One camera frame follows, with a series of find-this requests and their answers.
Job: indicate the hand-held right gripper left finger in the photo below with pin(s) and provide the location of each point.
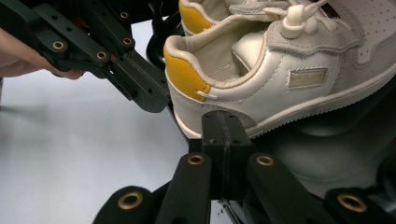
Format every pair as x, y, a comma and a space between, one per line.
214, 146

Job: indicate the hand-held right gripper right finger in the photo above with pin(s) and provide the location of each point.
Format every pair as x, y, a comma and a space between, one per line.
238, 146

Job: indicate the white sneaker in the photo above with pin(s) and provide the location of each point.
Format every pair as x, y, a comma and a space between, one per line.
194, 17
264, 90

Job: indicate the red and black shoe rack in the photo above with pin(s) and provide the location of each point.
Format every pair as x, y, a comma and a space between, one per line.
342, 140

